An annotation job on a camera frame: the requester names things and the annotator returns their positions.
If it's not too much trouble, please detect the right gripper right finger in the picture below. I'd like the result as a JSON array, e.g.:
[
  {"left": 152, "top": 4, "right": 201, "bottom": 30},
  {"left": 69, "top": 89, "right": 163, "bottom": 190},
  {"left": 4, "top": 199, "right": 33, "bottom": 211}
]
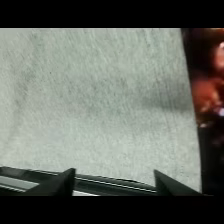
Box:
[{"left": 153, "top": 169, "right": 203, "bottom": 197}]

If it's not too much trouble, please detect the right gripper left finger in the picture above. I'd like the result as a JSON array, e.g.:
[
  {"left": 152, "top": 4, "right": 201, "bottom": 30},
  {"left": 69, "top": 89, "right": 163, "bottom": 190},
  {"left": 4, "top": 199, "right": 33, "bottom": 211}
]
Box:
[{"left": 30, "top": 167, "right": 77, "bottom": 197}]

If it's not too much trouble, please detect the grey garment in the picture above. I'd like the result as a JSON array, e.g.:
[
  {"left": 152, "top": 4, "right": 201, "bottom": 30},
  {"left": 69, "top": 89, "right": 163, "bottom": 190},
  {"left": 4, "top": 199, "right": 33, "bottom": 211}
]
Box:
[{"left": 0, "top": 27, "right": 203, "bottom": 194}]

